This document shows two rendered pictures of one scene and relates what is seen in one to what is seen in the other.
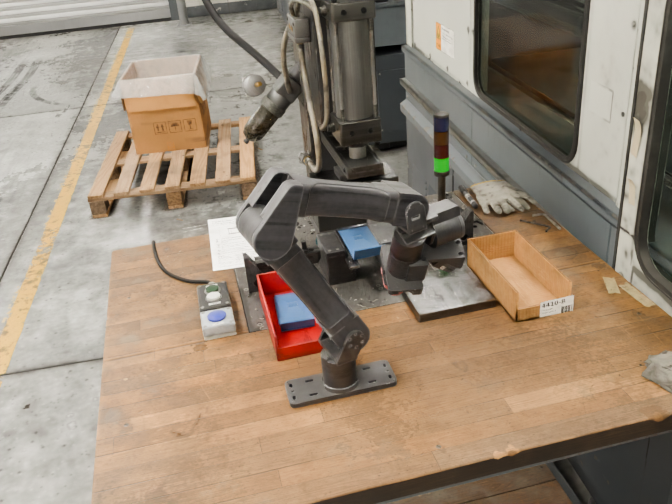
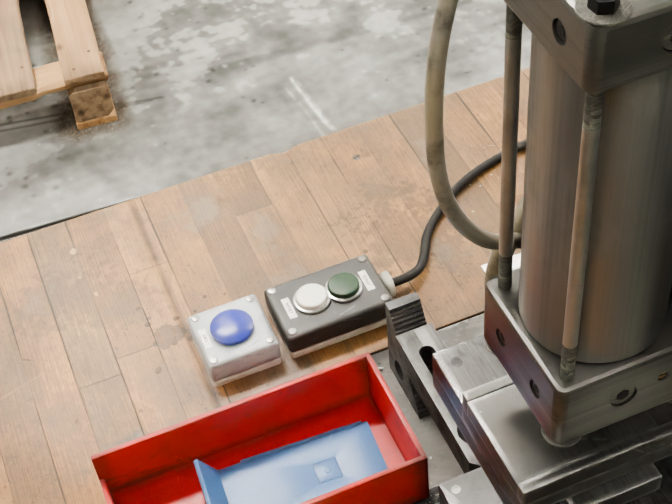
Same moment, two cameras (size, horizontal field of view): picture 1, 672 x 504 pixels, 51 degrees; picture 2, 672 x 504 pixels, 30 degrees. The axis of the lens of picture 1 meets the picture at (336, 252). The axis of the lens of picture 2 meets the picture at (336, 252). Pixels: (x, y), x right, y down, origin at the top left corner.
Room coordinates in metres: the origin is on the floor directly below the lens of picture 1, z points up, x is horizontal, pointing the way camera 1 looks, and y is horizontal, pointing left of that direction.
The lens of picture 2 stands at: (1.27, -0.48, 1.81)
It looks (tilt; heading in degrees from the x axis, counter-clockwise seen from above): 47 degrees down; 83
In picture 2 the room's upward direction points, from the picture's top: 6 degrees counter-clockwise
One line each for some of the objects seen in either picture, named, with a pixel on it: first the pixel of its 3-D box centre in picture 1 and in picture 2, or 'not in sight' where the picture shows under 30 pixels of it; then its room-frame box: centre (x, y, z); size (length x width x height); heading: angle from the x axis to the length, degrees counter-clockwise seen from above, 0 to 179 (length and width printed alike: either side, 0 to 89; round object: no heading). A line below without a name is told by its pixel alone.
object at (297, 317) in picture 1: (293, 306); (294, 473); (1.28, 0.10, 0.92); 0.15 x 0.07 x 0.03; 8
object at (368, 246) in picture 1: (361, 238); not in sight; (1.42, -0.06, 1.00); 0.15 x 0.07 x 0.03; 12
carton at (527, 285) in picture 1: (517, 274); not in sight; (1.32, -0.39, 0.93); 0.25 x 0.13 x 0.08; 11
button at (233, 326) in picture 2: (217, 317); (232, 330); (1.25, 0.26, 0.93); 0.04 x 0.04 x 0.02
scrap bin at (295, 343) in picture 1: (294, 309); (261, 476); (1.26, 0.10, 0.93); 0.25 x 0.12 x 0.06; 11
